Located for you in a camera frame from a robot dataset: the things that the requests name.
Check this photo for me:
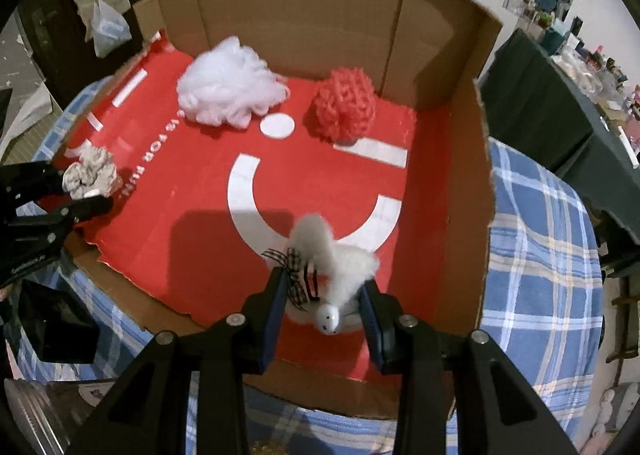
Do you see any beige floral scrunchie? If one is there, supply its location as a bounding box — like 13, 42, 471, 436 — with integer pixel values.
62, 145, 122, 200

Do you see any dark green covered side table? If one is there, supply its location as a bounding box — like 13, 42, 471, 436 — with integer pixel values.
480, 29, 639, 241

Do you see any clear plastic bag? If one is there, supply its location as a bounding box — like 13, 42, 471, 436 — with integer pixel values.
91, 0, 132, 58

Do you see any red mesh bath pouf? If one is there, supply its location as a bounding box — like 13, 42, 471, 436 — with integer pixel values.
311, 68, 378, 144

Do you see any glass jar with metal lid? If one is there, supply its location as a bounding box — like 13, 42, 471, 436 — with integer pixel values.
4, 379, 115, 454

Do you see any blue plaid tablecloth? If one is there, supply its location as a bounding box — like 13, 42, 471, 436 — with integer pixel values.
4, 76, 606, 455

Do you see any white fluffy bunny toy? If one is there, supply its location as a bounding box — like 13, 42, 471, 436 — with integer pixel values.
262, 214, 380, 336

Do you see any cardboard box with red lining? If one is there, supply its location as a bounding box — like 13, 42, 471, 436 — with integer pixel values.
51, 0, 504, 421

